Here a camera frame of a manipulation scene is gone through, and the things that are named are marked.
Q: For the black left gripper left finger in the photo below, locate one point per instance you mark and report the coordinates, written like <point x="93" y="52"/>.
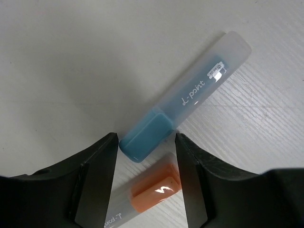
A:
<point x="73" y="193"/>

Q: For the orange pastel highlighter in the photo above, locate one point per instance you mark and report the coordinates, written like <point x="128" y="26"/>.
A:
<point x="154" y="185"/>

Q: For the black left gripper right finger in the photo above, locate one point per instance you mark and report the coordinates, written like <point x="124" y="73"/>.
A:
<point x="219" y="195"/>

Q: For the blue pastel highlighter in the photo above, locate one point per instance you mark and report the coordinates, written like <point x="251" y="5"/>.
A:
<point x="195" y="86"/>

